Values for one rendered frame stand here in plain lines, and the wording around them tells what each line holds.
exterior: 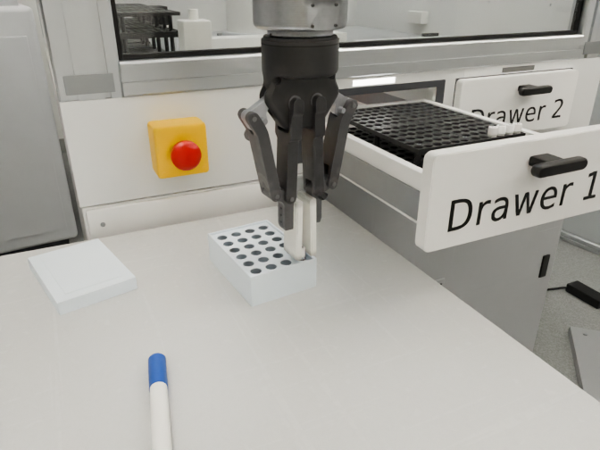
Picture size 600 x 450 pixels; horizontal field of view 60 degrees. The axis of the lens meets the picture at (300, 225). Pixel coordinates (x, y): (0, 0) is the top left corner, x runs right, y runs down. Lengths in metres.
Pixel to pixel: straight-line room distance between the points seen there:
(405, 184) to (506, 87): 0.48
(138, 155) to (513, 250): 0.84
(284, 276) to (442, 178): 0.20
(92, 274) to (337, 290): 0.28
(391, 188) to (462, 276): 0.58
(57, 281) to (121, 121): 0.23
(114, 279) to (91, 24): 0.32
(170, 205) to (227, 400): 0.40
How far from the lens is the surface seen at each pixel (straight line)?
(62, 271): 0.67
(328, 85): 0.54
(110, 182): 0.77
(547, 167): 0.60
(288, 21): 0.48
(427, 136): 0.72
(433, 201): 0.55
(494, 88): 1.03
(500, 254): 1.23
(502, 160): 0.60
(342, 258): 0.67
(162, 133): 0.72
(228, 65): 0.77
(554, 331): 2.01
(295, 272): 0.59
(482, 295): 1.26
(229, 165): 0.80
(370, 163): 0.67
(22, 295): 0.68
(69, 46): 0.74
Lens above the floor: 1.09
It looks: 25 degrees down
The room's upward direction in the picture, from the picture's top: straight up
